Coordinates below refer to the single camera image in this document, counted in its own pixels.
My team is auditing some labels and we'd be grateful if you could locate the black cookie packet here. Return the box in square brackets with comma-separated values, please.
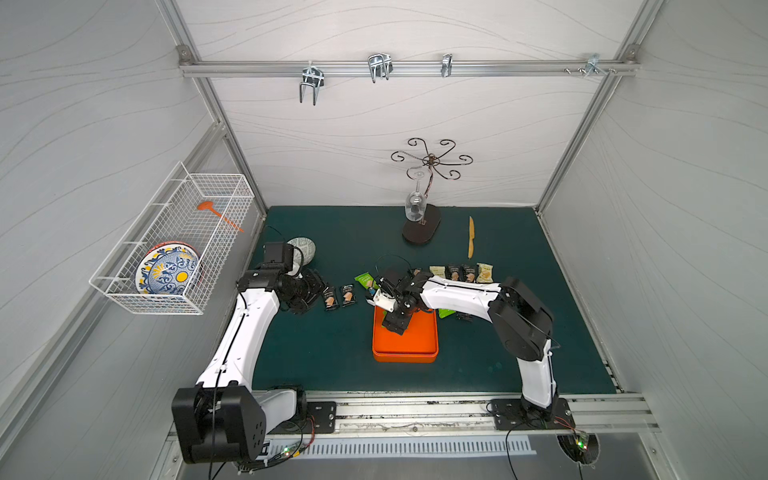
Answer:
[322, 286, 340, 311]
[447, 265, 462, 281]
[340, 284, 357, 307]
[461, 265, 477, 283]

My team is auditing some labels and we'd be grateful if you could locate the cream cookie packet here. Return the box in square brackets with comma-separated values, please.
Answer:
[476, 263, 493, 284]
[429, 265, 447, 278]

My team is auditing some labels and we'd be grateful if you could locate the orange storage box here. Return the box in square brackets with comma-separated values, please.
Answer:
[372, 307, 439, 364]

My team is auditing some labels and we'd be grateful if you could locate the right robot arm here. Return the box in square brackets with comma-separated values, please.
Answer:
[367, 270, 558, 416]

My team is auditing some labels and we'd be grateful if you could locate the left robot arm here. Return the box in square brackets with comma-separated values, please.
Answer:
[171, 242, 326, 466]

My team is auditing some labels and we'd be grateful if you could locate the black scrolled glass stand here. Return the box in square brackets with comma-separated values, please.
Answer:
[390, 137, 474, 246]

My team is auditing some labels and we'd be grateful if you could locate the clear wine glass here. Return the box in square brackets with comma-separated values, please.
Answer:
[405, 167, 433, 223]

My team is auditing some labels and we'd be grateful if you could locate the yellow wooden knife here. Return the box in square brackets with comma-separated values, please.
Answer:
[467, 216, 476, 259]

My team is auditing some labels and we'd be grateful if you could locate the orange spoon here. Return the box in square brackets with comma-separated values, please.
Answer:
[197, 201, 243, 232]

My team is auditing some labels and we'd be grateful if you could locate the blue yellow patterned plate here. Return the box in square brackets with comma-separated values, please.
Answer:
[134, 242, 200, 295]

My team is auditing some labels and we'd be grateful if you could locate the double prong metal hook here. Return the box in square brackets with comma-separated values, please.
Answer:
[299, 64, 325, 106]

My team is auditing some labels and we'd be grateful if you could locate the small metal clip hook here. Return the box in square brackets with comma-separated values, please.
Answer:
[440, 53, 453, 78]

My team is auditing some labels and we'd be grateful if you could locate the looped metal hook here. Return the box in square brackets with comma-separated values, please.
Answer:
[367, 53, 393, 83]

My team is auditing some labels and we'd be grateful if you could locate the white wire basket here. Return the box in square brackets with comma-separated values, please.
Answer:
[89, 163, 253, 315]

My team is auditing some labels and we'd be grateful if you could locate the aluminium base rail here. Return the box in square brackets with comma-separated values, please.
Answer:
[167, 391, 661, 442]

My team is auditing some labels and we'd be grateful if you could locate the aluminium top rail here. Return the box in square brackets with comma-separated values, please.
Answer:
[180, 59, 641, 79]

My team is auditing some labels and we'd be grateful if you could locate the right metal hook bracket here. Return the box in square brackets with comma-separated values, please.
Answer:
[563, 53, 618, 78]

